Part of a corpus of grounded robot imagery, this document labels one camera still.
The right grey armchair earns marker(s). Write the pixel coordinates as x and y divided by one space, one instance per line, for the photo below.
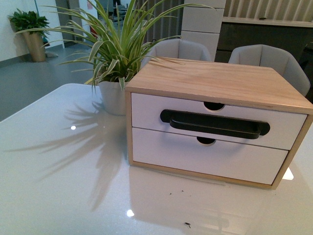
278 59

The background potted green plant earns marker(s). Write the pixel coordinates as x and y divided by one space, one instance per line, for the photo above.
30 21

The grey armchair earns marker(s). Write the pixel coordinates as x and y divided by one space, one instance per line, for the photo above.
278 59
179 49

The left grey armchair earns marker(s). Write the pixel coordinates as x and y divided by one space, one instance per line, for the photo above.
179 49

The dark reception counter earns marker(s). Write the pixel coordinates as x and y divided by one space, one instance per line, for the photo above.
296 40

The white drawer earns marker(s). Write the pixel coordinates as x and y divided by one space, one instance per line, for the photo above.
209 156
284 126

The black drawer handle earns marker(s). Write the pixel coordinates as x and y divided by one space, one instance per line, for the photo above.
226 126

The gold tall floor planter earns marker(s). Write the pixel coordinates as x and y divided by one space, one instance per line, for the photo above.
35 46

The white plant pot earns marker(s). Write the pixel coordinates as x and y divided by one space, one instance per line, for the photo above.
113 98

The green spider plant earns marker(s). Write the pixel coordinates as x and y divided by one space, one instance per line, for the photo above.
116 51

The white square pillar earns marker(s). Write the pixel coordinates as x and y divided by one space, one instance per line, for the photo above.
202 24

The wooden two-drawer cabinet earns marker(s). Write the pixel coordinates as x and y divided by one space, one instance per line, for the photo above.
216 85

